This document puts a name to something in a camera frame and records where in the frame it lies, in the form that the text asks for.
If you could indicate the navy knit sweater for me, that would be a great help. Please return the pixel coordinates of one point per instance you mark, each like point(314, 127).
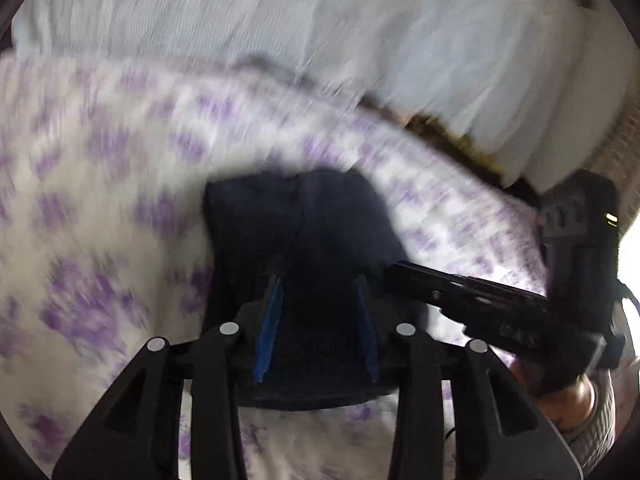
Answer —
point(310, 240)

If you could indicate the person's right hand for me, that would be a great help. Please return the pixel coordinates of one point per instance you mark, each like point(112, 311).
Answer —
point(570, 402)

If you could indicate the purple floral bed sheet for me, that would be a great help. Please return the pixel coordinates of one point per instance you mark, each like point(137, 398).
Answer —
point(125, 185)

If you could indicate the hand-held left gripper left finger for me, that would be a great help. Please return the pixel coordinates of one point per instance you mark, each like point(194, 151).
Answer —
point(270, 330)

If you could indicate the light blue pillow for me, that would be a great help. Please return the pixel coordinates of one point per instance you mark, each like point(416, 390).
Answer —
point(325, 35)

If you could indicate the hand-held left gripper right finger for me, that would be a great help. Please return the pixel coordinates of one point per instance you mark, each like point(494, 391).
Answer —
point(367, 332)

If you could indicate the brown patterned cloth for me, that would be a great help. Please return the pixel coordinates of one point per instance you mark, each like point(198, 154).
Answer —
point(440, 135)

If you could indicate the person's right forearm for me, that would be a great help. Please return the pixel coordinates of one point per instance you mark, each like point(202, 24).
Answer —
point(595, 430)

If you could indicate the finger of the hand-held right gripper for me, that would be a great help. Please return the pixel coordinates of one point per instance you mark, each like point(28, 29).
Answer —
point(470, 295)

